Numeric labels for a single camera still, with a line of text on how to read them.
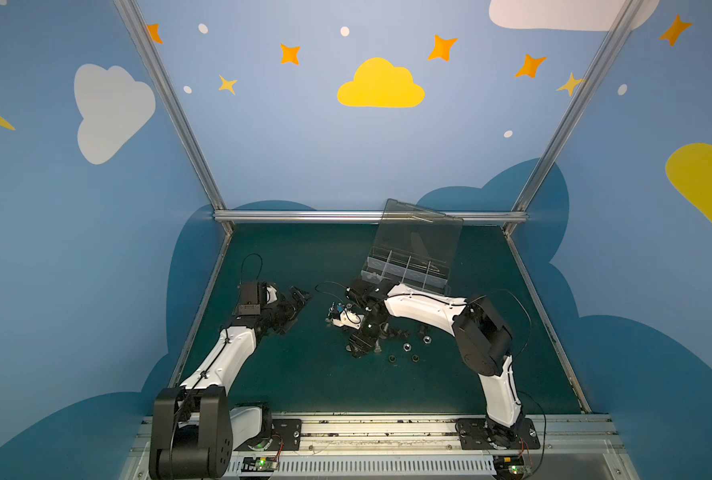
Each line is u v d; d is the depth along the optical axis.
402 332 0.91
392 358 0.86
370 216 1.13
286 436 0.74
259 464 0.70
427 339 0.90
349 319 0.78
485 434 0.74
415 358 0.86
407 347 0.89
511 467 0.71
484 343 0.51
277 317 0.75
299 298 0.78
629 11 0.69
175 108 0.85
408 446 0.73
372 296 0.68
